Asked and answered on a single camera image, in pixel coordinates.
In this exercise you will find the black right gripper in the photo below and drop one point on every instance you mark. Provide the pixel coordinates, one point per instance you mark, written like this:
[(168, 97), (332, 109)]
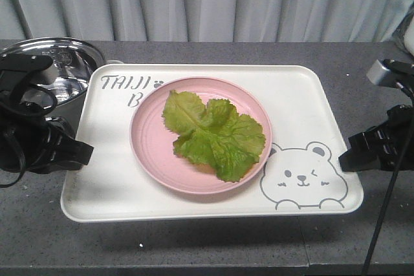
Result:
[(388, 139)]

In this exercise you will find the white pleated curtain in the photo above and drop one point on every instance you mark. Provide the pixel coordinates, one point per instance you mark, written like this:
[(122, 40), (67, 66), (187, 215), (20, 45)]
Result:
[(204, 20)]

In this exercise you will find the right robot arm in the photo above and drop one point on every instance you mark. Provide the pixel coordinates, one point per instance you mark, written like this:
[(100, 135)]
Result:
[(399, 75)]

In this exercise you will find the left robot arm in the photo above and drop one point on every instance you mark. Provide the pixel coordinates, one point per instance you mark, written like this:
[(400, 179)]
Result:
[(21, 99)]

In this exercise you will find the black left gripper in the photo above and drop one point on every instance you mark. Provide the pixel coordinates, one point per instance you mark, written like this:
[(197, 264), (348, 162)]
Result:
[(29, 147)]

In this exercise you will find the green lettuce leaf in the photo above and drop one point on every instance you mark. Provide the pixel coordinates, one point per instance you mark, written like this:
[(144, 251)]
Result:
[(213, 134)]

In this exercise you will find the pink round plate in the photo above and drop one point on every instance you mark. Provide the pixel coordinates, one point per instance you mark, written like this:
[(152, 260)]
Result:
[(153, 143)]

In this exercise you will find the cream bear print tray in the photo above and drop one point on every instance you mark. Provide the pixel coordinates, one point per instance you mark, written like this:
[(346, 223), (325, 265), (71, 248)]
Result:
[(301, 175)]

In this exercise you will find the pale green electric cooking pot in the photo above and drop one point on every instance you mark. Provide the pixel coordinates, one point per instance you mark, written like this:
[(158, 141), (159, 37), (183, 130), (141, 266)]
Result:
[(74, 62)]

